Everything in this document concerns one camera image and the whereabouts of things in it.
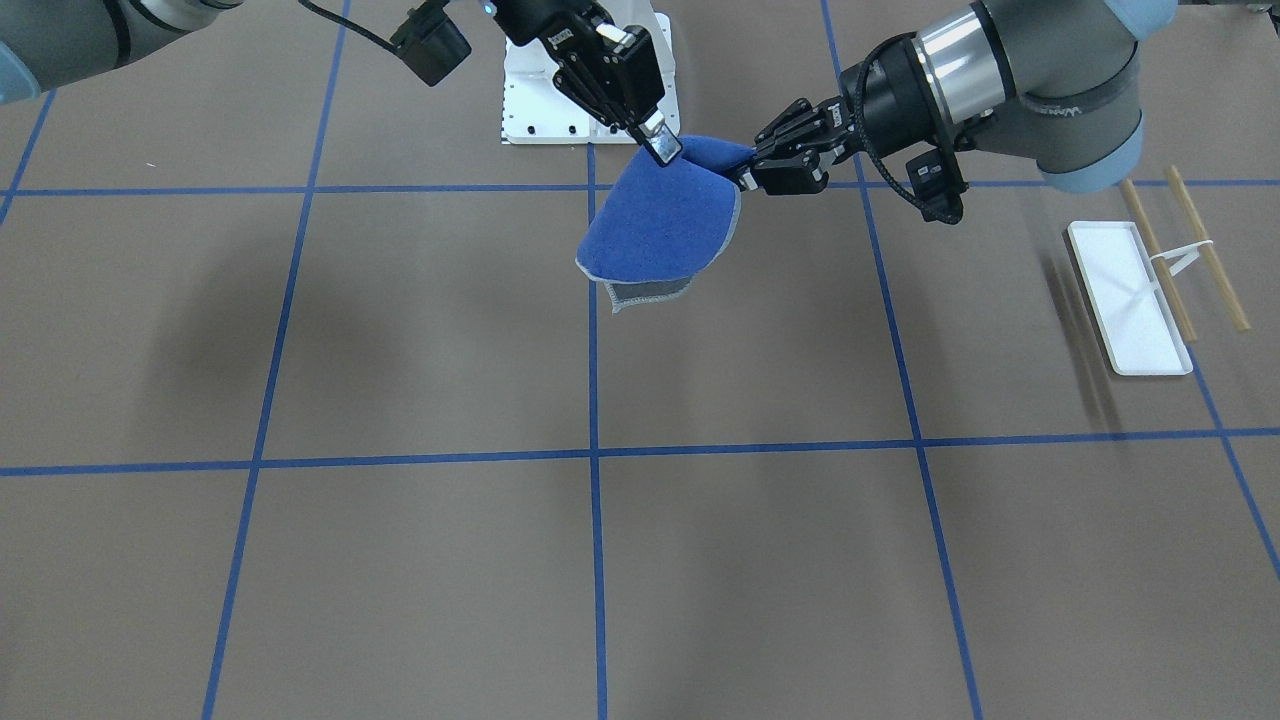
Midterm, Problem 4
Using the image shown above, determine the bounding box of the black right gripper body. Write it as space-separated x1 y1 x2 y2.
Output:
495 1 663 129

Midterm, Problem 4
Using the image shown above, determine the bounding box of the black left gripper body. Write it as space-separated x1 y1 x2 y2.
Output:
751 97 855 195

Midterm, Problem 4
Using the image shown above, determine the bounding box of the blue microfiber towel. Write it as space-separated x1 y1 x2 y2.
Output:
575 135 755 314

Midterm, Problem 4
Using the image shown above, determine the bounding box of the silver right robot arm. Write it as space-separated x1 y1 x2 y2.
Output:
1 1 684 167

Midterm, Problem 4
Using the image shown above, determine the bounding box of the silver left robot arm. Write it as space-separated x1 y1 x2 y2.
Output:
730 1 1178 196

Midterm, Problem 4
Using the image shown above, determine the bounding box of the white wooden towel rack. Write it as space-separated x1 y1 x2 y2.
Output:
1066 165 1253 378

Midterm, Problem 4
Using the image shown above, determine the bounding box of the white pedestal column base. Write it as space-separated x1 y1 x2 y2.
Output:
494 1 682 163

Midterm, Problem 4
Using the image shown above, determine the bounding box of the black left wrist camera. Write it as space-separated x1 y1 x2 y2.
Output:
905 149 968 225

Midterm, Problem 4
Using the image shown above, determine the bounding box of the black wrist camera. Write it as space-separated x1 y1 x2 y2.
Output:
905 149 968 225
389 1 472 87

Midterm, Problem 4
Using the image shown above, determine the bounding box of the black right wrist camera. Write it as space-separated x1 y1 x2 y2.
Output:
389 1 472 87

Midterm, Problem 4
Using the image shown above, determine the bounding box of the black camera cable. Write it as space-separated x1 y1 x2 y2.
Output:
298 0 401 51

